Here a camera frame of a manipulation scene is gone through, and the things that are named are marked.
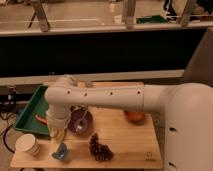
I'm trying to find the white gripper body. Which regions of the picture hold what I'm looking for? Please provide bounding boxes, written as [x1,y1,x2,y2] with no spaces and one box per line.
[46,106,70,137]

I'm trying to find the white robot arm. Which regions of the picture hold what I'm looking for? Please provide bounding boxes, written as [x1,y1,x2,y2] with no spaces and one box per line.
[45,75,213,171]

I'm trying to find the blue toy cup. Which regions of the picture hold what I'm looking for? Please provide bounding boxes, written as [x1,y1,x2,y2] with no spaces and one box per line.
[52,143,68,161]

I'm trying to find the white plastic cup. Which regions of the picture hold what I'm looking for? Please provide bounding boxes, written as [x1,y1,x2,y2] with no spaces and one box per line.
[15,134,40,155]

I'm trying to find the red chili pepper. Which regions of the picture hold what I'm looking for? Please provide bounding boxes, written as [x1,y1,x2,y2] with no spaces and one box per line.
[35,114,47,125]

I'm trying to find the purple bowl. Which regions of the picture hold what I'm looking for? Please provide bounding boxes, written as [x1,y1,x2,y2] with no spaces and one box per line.
[68,109,93,135]

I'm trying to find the green tray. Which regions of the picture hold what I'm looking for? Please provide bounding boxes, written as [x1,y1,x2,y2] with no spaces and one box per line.
[14,85,49,136]

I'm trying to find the metal spoon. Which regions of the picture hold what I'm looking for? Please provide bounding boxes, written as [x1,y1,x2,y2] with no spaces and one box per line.
[76,111,87,132]

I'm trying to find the dark grape bunch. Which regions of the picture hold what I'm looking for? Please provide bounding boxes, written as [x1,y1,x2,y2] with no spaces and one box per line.
[89,133,114,162]

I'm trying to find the wooden cutting board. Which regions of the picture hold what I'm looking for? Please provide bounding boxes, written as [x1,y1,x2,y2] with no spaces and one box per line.
[9,81,163,170]

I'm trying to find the orange fruit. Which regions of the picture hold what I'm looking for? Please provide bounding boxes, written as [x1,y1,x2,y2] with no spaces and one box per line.
[124,111,145,122]

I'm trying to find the black cables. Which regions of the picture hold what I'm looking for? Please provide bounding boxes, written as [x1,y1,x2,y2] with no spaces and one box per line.
[0,85,18,154]

